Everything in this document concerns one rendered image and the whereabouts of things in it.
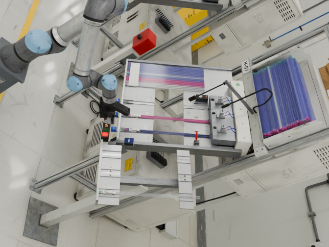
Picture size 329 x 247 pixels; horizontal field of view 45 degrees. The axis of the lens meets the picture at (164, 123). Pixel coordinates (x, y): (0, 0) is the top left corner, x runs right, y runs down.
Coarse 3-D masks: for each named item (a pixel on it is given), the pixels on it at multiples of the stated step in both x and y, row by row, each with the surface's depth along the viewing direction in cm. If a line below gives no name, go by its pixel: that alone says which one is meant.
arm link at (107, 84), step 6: (102, 78) 194; (108, 78) 194; (114, 78) 195; (102, 84) 195; (108, 84) 193; (114, 84) 195; (102, 90) 198; (108, 90) 196; (114, 90) 197; (108, 96) 199; (114, 96) 201
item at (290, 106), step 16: (288, 64) 234; (256, 80) 244; (272, 80) 235; (288, 80) 227; (304, 80) 234; (256, 96) 237; (272, 96) 229; (288, 96) 221; (304, 96) 218; (272, 112) 222; (288, 112) 215; (304, 112) 209; (272, 128) 216; (288, 128) 214
